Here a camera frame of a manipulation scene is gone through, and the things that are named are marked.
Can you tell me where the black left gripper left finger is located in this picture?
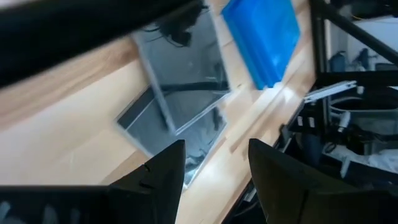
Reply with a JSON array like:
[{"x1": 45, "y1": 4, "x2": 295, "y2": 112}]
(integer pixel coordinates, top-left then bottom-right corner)
[{"x1": 108, "y1": 139, "x2": 187, "y2": 224}]

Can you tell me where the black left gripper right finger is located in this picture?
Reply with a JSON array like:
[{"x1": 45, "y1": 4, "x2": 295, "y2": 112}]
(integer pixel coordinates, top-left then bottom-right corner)
[{"x1": 248, "y1": 138, "x2": 343, "y2": 224}]

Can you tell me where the clear jewel case black tray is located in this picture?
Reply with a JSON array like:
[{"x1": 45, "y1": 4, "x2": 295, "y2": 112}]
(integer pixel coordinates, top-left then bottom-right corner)
[
  {"x1": 132, "y1": 9, "x2": 233, "y2": 135},
  {"x1": 116, "y1": 86, "x2": 228, "y2": 189}
]

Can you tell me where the blue jewel case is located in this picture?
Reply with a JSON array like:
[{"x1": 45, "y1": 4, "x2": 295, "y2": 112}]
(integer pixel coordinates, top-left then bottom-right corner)
[{"x1": 221, "y1": 0, "x2": 302, "y2": 91}]

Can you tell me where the white metal bracket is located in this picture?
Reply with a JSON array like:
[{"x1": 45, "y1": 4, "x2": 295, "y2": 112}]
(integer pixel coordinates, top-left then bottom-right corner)
[{"x1": 303, "y1": 80, "x2": 358, "y2": 103}]

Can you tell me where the black aluminium rig frame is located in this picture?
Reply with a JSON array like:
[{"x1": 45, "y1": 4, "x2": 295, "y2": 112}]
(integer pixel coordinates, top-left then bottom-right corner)
[{"x1": 309, "y1": 0, "x2": 398, "y2": 94}]

